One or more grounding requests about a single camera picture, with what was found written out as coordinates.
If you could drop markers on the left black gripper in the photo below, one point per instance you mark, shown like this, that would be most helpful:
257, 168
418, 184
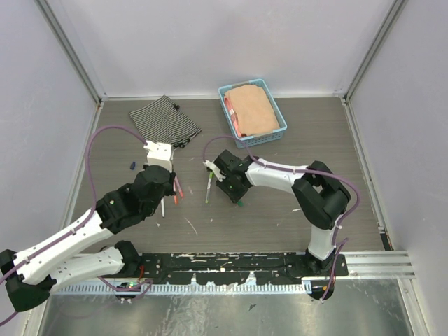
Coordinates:
172, 183

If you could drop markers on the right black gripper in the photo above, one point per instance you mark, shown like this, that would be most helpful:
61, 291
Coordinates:
236, 196

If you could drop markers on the white pen lime end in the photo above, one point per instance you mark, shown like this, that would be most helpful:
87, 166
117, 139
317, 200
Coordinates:
208, 189

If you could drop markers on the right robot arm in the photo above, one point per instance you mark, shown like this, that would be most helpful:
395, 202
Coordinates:
322, 198

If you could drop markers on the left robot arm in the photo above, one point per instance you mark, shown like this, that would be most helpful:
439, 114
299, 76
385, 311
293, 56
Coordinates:
33, 274

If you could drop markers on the white pen blue end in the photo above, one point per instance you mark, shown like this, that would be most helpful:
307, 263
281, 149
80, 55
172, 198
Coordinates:
162, 207

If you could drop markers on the purple highlighter pen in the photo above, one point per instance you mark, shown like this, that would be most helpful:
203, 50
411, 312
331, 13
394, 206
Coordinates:
179, 189

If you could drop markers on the peach folded towel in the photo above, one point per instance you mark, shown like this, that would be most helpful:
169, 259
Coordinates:
250, 111

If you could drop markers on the light blue plastic basket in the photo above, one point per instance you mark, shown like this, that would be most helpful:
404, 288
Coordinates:
262, 138

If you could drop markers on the black white striped cloth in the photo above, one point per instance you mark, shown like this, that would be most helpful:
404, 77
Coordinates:
163, 121

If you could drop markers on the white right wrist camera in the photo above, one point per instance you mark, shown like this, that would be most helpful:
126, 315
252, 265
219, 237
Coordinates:
212, 167

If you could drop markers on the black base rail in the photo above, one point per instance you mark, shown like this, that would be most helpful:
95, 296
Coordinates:
223, 269

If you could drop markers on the grey slotted cable duct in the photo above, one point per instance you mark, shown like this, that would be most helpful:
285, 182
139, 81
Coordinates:
248, 288

